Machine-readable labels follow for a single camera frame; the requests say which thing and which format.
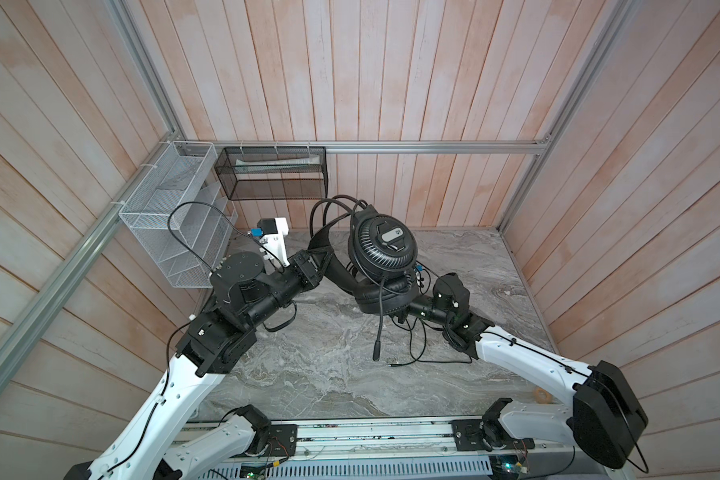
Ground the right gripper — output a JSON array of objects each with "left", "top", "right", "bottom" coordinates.
[{"left": 373, "top": 281, "right": 455, "bottom": 330}]

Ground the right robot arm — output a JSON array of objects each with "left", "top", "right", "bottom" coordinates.
[{"left": 407, "top": 273, "right": 649, "bottom": 469}]

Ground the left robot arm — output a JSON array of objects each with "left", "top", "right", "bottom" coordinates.
[{"left": 66, "top": 250, "right": 332, "bottom": 479}]

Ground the black mesh wall basket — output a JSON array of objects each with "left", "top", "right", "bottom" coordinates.
[{"left": 214, "top": 146, "right": 329, "bottom": 201}]

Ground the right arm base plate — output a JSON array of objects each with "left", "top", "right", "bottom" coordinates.
[{"left": 450, "top": 419, "right": 535, "bottom": 452}]

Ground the white wire mesh shelf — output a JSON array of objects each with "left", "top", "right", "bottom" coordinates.
[{"left": 120, "top": 141, "right": 238, "bottom": 289}]

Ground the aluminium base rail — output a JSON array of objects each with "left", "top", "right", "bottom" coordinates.
[{"left": 179, "top": 415, "right": 622, "bottom": 466}]

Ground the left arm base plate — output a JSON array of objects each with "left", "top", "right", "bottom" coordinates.
[{"left": 244, "top": 424, "right": 298, "bottom": 458}]

